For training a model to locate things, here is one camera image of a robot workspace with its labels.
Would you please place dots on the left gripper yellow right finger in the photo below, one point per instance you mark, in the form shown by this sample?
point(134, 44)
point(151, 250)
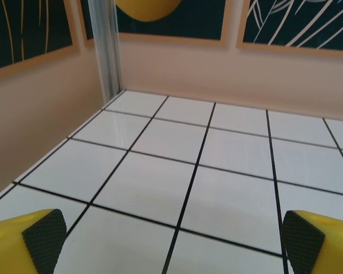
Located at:
point(331, 245)

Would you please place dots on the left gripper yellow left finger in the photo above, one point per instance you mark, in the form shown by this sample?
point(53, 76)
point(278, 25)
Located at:
point(14, 245)

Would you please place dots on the aluminium corner post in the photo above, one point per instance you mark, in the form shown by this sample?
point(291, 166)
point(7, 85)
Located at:
point(107, 42)

